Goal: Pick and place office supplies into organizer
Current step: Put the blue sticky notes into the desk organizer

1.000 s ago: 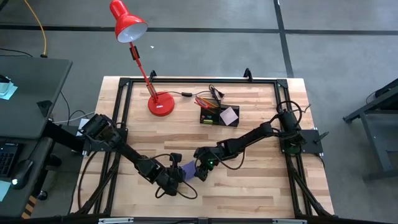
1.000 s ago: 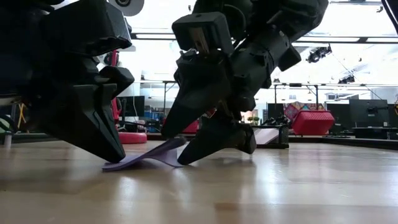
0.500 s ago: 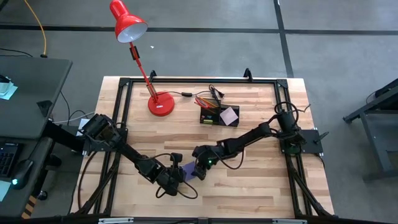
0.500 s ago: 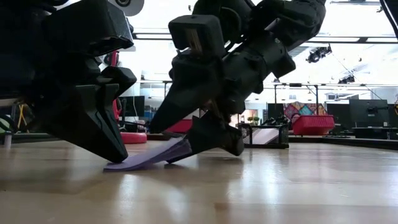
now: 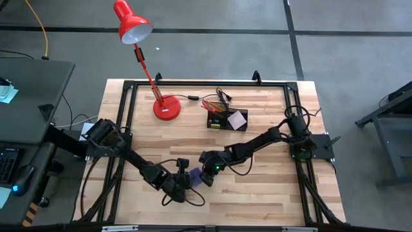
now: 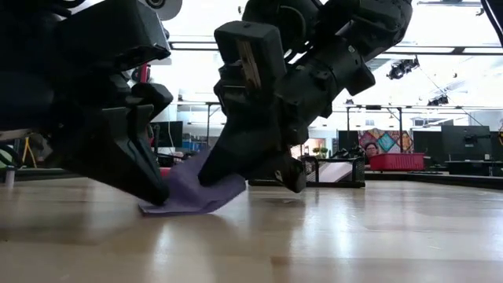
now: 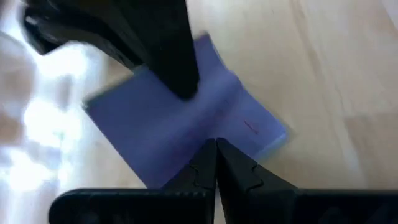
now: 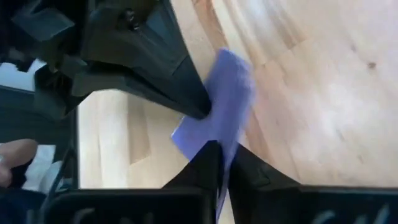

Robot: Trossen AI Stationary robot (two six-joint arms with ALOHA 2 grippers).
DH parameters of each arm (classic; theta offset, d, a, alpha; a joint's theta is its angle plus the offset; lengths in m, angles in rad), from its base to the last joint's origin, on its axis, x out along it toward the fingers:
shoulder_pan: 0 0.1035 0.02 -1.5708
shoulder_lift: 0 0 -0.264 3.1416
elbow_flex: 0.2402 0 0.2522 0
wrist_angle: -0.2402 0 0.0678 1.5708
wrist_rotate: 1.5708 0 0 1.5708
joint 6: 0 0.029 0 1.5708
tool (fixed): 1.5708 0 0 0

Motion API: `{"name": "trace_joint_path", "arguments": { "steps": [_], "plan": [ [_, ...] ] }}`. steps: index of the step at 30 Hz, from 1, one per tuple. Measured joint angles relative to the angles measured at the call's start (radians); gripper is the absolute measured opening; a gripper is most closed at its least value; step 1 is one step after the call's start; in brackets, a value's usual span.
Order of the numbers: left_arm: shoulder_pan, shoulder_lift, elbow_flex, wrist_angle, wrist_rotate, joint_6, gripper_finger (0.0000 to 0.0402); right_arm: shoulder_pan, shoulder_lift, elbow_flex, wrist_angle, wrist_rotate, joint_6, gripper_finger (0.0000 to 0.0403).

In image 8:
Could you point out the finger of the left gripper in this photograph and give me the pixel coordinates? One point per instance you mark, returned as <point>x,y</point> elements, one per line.
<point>149,56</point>
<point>102,82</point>

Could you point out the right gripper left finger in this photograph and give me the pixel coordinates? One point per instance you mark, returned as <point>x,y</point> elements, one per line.
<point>202,180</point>

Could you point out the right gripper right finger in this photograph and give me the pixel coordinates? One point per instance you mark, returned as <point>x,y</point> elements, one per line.
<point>261,196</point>

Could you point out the purple sticky note pad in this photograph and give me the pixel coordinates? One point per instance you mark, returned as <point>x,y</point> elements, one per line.
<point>230,87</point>

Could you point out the person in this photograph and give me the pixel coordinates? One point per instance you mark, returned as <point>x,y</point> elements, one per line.
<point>40,174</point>

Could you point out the person's hand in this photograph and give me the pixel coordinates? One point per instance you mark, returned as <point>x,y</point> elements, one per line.
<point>15,152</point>

